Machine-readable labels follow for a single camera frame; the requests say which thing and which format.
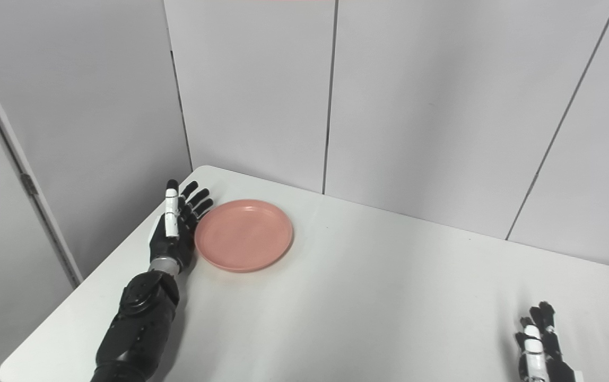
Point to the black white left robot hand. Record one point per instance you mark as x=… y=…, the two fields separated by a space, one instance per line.
x=172 y=246

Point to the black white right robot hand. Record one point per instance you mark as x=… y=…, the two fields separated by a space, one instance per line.
x=543 y=361

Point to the pink round plate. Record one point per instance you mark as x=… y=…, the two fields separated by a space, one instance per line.
x=243 y=236

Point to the metal door hinge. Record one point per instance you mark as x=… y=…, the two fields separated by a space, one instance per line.
x=29 y=184

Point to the white door frame post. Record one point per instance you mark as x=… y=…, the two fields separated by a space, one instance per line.
x=18 y=164

